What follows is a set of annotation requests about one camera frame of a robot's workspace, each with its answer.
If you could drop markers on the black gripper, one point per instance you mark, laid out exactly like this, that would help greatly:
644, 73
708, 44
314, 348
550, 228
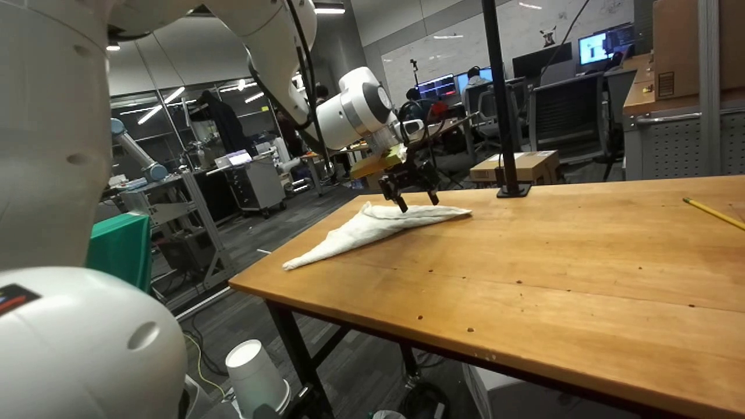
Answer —
410, 173

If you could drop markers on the white cloth towel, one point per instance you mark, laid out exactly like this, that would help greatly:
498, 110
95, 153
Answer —
373, 222

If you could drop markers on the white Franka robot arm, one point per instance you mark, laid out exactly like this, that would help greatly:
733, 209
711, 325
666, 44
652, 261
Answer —
48, 153

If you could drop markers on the black vertical pole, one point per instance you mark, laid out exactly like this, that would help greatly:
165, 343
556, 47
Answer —
502, 93

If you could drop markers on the black office chair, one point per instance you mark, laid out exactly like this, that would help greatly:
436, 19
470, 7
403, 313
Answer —
566, 117

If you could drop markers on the wooden table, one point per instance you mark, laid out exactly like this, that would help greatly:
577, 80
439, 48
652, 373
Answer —
293, 339

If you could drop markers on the person in black clothes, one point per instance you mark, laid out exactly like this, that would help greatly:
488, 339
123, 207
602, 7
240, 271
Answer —
225, 119

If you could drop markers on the grey metal shelf rack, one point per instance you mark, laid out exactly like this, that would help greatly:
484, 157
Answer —
179, 234

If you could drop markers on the lit computer monitor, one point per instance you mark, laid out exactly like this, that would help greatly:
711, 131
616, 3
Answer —
606, 47

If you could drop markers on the perforated metal cabinet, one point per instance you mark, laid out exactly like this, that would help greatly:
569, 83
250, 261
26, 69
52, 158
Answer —
676, 143

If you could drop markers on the yellow pencil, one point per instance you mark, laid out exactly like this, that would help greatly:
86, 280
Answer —
714, 215

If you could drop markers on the green box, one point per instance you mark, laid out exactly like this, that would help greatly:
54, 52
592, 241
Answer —
119, 248

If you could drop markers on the large brown cardboard box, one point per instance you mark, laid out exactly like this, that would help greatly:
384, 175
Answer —
684, 43

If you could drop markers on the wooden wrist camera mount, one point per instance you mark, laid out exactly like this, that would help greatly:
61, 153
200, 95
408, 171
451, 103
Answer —
377, 164

